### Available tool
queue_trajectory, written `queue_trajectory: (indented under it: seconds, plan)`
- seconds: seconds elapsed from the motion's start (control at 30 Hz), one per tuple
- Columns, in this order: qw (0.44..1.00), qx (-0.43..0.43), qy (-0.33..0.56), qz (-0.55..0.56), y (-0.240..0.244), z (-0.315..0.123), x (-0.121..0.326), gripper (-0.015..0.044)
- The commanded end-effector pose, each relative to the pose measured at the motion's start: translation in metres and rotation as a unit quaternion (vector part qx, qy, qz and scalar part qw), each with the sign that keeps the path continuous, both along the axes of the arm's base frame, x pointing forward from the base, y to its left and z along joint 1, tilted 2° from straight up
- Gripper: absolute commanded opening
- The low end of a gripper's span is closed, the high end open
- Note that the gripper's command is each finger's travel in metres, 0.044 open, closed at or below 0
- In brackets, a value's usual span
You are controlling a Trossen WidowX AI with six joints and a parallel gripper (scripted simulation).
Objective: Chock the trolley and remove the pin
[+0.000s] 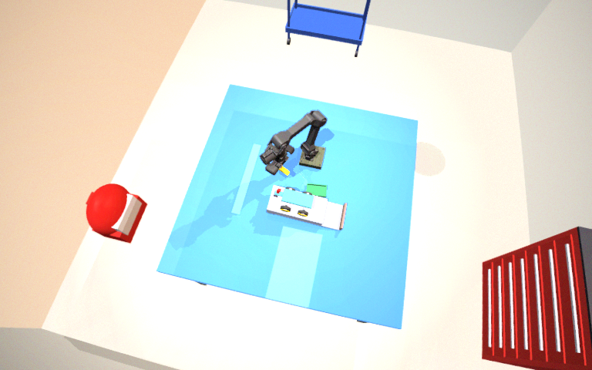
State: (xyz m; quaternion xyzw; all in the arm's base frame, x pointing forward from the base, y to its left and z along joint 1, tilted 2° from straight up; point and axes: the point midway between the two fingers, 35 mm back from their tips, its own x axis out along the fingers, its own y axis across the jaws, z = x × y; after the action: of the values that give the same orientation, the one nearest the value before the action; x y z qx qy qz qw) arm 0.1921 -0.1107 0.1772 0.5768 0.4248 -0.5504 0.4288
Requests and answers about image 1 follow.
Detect green tray floor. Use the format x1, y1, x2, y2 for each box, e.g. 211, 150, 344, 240
307, 185, 326, 196

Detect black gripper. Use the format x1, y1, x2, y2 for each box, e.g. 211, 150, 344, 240
265, 145, 294, 176

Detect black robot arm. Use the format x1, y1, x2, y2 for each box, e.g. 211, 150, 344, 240
260, 110, 328, 165

